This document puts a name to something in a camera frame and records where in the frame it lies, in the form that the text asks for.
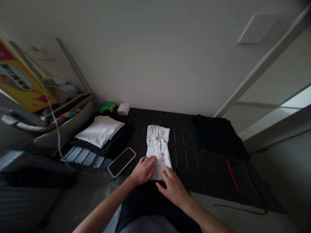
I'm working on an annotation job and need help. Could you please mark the person's right hand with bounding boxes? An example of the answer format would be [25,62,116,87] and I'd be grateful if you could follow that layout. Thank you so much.
[155,167,193,210]

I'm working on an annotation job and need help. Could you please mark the person's left hand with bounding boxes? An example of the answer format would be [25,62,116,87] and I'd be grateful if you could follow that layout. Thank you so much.
[130,156,158,187]

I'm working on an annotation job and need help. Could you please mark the white patterned cloth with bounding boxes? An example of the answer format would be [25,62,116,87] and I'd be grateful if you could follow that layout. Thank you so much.
[145,124,172,182]

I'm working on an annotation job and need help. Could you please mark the phone in white case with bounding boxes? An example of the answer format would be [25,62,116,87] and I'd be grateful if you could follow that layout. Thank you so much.
[108,147,136,178]

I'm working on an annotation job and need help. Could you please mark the folded black garment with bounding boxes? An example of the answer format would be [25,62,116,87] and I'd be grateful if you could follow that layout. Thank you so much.
[70,121,134,161]

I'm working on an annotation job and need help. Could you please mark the black slatted table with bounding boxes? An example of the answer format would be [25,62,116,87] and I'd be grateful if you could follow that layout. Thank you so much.
[107,107,285,215]

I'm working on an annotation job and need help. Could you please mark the person's body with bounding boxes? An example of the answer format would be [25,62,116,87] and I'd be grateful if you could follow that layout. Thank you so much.
[114,180,202,233]

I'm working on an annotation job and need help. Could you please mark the folded white garment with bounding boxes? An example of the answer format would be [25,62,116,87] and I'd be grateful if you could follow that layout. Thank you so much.
[75,115,126,148]

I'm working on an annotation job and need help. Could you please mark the small white box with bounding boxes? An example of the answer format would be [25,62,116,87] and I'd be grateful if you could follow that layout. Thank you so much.
[117,103,131,116]

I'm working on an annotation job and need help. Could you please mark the grey slatted panel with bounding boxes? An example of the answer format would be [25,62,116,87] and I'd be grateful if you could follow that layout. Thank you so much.
[59,145,110,171]

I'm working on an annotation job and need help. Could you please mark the green box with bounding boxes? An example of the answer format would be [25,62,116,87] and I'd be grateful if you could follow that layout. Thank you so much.
[99,102,116,114]

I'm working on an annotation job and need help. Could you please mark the black cloth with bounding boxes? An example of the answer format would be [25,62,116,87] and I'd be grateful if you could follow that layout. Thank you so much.
[194,114,251,161]

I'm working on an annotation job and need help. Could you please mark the beige storage bin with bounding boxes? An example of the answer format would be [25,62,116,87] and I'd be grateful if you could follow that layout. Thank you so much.
[0,92,95,149]

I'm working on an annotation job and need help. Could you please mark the phone in red case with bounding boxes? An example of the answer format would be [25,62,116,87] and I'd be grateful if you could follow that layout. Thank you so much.
[225,157,261,202]

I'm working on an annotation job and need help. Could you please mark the leaning wooden slats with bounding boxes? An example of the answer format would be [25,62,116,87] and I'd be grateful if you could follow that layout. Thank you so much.
[56,37,93,94]

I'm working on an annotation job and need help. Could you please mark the yellow and red carton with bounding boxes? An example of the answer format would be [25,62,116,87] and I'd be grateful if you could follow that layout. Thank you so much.
[0,38,58,113]

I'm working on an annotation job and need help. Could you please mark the white cable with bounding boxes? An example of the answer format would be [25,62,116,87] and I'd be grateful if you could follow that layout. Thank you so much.
[34,70,86,175]

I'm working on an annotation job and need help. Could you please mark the white door frame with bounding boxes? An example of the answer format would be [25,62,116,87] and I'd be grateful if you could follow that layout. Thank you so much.
[213,5,311,118]

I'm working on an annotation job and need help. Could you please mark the white wall panel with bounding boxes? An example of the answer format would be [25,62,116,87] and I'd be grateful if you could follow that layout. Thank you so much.
[237,14,279,44]

